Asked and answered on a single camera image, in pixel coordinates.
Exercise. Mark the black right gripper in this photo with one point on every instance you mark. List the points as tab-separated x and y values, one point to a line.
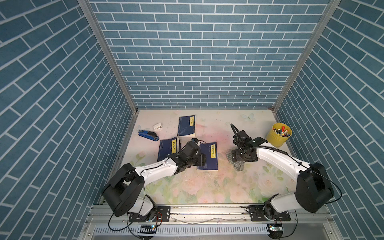
236	157

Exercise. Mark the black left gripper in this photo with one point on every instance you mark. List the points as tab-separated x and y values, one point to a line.
201	161

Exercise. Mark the grey striped cloth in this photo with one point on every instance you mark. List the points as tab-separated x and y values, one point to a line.
235	161

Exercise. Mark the blue book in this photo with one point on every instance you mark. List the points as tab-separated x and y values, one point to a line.
168	147
210	151
187	126

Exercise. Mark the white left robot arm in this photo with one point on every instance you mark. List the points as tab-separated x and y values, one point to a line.
125	192

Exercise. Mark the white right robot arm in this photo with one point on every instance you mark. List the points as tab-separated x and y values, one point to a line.
313	186

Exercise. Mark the yellow pen cup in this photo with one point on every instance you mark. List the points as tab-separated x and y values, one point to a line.
276	140

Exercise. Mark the pens in cup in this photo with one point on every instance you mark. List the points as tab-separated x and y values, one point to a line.
283	132

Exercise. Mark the blue black stapler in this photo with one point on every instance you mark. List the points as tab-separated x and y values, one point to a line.
148	135

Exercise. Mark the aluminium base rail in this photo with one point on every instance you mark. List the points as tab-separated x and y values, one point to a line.
193	214

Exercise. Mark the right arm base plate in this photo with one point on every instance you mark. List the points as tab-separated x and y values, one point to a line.
262	213

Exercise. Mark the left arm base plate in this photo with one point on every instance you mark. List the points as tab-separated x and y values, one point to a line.
156	214

